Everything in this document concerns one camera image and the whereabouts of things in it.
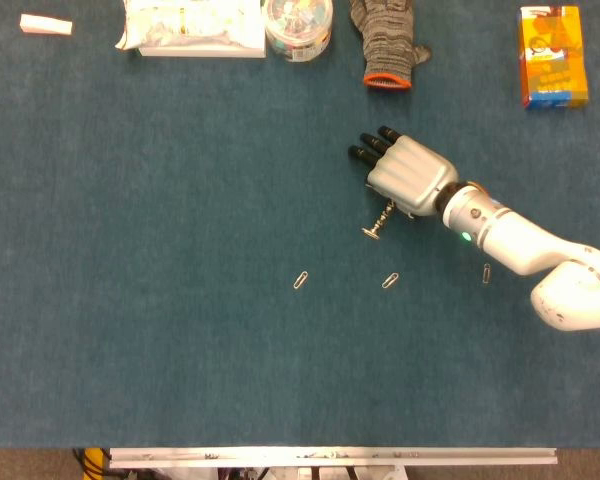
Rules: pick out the clear tub of clips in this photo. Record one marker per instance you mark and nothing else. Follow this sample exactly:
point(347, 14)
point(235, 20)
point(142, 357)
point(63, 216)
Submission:
point(297, 35)

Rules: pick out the white wet wipes pack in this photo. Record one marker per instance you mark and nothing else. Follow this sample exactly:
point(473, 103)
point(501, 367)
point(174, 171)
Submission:
point(190, 20)

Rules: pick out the silver beaded magnetic rod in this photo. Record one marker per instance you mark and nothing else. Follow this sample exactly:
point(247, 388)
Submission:
point(384, 217)

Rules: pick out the orange yellow carton box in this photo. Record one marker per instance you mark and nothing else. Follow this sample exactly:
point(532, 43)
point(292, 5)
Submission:
point(552, 60)

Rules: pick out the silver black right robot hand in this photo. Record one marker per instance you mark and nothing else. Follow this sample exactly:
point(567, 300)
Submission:
point(415, 172)

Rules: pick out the flat white box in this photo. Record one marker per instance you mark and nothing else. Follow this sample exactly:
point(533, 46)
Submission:
point(200, 51)

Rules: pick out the pink white paper block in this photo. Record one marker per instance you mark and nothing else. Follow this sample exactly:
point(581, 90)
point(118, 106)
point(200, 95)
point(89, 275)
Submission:
point(45, 25)

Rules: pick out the grey knit orange-cuff glove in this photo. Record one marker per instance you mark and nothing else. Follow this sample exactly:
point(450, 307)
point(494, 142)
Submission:
point(385, 40)

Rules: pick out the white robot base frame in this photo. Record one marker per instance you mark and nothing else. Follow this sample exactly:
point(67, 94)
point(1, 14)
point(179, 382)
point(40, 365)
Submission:
point(290, 474)

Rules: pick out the aluminium rail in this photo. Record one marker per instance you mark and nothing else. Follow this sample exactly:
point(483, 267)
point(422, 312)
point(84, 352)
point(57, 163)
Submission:
point(330, 457)

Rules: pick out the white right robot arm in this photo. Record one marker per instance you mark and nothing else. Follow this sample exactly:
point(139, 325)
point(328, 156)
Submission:
point(525, 245)

